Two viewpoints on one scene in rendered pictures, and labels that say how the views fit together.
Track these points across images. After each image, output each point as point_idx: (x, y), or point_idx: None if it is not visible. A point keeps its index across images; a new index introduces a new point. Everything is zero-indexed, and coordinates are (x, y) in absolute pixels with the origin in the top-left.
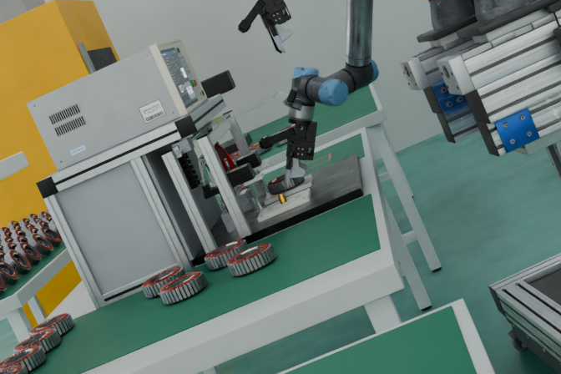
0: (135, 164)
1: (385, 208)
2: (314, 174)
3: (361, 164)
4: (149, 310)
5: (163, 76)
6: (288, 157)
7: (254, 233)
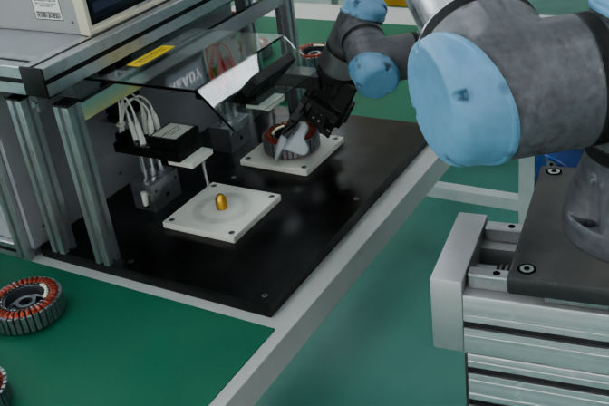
0: None
1: (266, 380)
2: (355, 131)
3: (414, 162)
4: None
5: None
6: (291, 120)
7: (114, 265)
